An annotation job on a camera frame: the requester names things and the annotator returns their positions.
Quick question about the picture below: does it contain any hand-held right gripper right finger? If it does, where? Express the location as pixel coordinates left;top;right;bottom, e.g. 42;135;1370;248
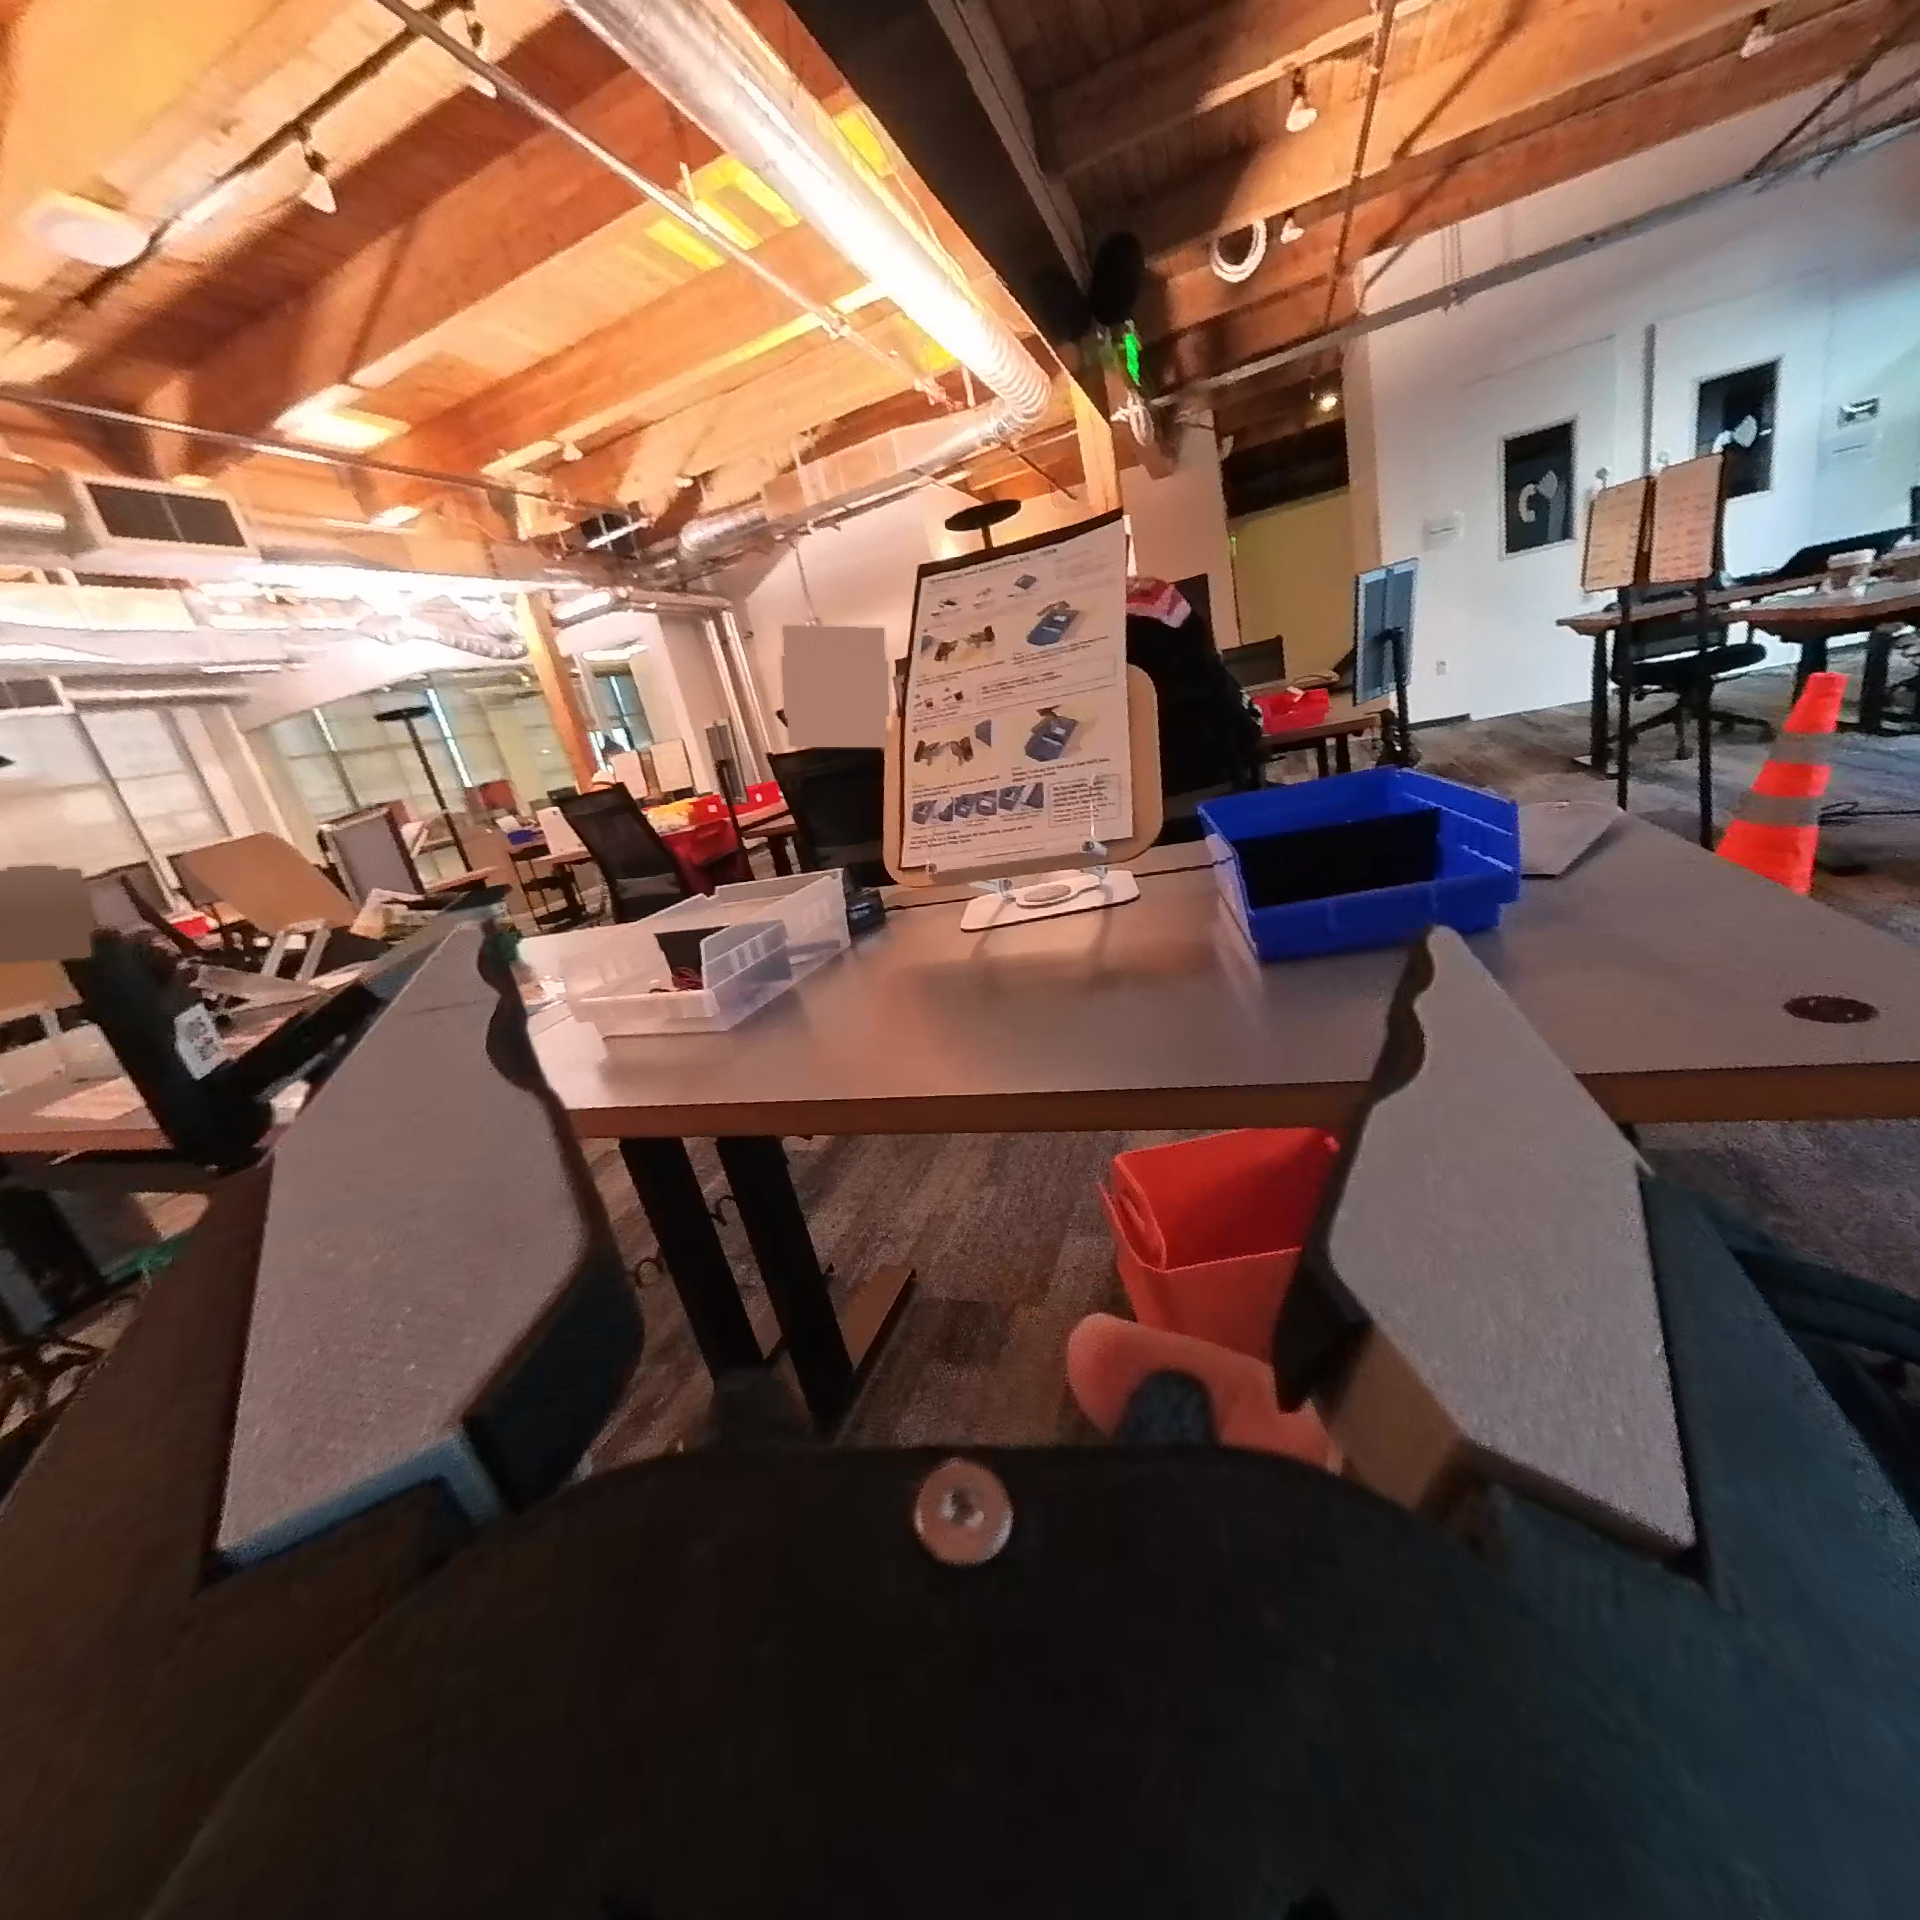
1271;928;1699;1557

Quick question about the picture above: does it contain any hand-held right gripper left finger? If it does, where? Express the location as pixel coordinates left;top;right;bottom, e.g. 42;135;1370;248
217;919;646;1562

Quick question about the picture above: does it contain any clear plastic box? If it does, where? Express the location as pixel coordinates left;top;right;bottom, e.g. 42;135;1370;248
515;872;851;1040

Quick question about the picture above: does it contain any person's right hand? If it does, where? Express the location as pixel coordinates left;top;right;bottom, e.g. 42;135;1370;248
1064;1312;1338;1473

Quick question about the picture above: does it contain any brown cardboard panel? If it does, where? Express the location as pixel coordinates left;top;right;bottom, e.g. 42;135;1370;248
163;832;360;941

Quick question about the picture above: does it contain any orange plastic bin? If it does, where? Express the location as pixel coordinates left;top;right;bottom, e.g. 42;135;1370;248
1099;1128;1341;1329

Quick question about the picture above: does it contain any blue plastic bin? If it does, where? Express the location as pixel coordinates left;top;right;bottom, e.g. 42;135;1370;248
1197;768;1520;963

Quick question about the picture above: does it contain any black desk leg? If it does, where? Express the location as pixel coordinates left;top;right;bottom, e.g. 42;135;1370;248
617;1133;921;1427

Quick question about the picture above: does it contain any grey flat pad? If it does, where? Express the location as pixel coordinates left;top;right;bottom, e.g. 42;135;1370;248
1514;801;1630;881

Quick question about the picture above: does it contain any black mesh office chair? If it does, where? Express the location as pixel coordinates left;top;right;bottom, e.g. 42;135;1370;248
555;784;706;925

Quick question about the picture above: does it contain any red storage bin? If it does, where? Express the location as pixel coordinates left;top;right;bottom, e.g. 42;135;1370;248
661;781;781;888

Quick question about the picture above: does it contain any orange traffic cone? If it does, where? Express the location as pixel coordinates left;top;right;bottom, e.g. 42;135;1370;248
1717;673;1849;897

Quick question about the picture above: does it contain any ceiling air vent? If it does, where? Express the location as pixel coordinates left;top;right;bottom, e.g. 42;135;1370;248
66;472;269;560

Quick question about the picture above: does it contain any instruction sheet on wooden stand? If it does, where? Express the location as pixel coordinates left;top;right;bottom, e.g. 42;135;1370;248
882;510;1165;941

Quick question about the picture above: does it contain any black draped jacket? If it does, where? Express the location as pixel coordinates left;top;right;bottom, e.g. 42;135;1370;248
1123;576;1261;842

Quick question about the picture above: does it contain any computer monitor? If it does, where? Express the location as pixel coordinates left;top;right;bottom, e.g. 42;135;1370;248
1352;559;1422;707

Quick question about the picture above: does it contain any wooden office desk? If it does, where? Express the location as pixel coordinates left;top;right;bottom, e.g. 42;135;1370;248
1557;576;1920;857

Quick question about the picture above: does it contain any wooden document stand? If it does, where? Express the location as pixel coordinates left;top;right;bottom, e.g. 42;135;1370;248
1648;456;1727;587
1582;479;1654;597

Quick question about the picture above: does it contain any printed instruction sheet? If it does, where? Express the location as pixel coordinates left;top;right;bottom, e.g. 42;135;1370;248
895;513;1128;873

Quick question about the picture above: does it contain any wooden support post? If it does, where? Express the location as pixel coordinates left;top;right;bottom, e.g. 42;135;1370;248
515;592;601;789

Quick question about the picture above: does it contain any black wall poster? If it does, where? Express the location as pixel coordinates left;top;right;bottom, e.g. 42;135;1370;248
1695;360;1781;490
1503;422;1578;560

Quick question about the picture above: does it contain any silver ceiling duct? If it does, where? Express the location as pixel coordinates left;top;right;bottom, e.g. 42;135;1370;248
561;0;1058;437

